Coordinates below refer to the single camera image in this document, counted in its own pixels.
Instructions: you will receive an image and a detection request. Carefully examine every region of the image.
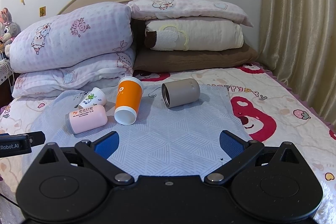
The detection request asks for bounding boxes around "light blue patterned mat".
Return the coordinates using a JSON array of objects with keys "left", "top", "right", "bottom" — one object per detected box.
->
[{"left": 31, "top": 85, "right": 249, "bottom": 177}]

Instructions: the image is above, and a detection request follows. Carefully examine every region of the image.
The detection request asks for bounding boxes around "cream folded blanket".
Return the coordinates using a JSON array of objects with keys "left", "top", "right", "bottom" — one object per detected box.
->
[{"left": 144, "top": 17, "right": 244, "bottom": 51}]

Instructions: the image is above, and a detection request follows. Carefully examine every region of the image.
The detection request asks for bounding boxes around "orange paper cup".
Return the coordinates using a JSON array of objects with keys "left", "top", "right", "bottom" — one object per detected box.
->
[{"left": 114, "top": 76, "right": 143, "bottom": 126}]

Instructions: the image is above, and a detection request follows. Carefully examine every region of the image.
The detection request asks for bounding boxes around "yellow wall sticker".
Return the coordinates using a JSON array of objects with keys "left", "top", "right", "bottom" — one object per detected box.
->
[{"left": 39, "top": 6, "right": 46, "bottom": 17}]

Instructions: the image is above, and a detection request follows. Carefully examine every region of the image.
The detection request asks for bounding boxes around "pink cartoon pillow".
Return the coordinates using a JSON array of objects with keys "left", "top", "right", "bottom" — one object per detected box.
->
[{"left": 127, "top": 0, "right": 253, "bottom": 27}]

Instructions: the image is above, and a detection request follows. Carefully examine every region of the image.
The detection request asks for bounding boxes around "white frog paper cup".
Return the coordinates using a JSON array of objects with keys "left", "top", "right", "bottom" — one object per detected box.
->
[{"left": 78, "top": 87, "right": 107, "bottom": 109}]

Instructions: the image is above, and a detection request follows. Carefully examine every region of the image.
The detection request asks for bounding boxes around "white perforated side table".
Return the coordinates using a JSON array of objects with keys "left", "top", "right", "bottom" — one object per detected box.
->
[{"left": 0, "top": 59, "right": 15, "bottom": 87}]

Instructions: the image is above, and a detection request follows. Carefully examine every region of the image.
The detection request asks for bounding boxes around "pink checked folded quilt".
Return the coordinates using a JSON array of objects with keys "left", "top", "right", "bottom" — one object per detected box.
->
[{"left": 7, "top": 2, "right": 135, "bottom": 98}]

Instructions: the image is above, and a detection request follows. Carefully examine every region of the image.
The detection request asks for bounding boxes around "grey metal cup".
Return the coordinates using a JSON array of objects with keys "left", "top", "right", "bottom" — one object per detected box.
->
[{"left": 161, "top": 79, "right": 201, "bottom": 108}]

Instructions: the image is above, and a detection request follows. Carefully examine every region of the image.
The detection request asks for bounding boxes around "grey bunny plush toy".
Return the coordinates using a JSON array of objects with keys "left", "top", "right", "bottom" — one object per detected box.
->
[{"left": 0, "top": 7, "right": 21, "bottom": 58}]

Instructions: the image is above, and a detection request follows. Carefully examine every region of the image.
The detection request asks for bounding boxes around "cartoon bear bed sheet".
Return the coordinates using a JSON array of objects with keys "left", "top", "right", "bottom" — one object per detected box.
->
[{"left": 1, "top": 64, "right": 335, "bottom": 223}]

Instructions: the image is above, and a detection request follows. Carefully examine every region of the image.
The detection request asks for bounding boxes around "brown pillow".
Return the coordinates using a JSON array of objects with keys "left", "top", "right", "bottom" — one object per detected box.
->
[{"left": 133, "top": 44, "right": 257, "bottom": 73}]

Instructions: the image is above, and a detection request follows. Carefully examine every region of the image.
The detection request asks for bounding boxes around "beige curtain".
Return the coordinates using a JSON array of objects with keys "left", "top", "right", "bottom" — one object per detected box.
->
[{"left": 259, "top": 0, "right": 335, "bottom": 124}]

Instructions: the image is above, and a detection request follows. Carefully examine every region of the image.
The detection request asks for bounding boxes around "pink tumbler cup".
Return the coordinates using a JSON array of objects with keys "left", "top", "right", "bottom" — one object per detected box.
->
[{"left": 66, "top": 105, "right": 108, "bottom": 134}]

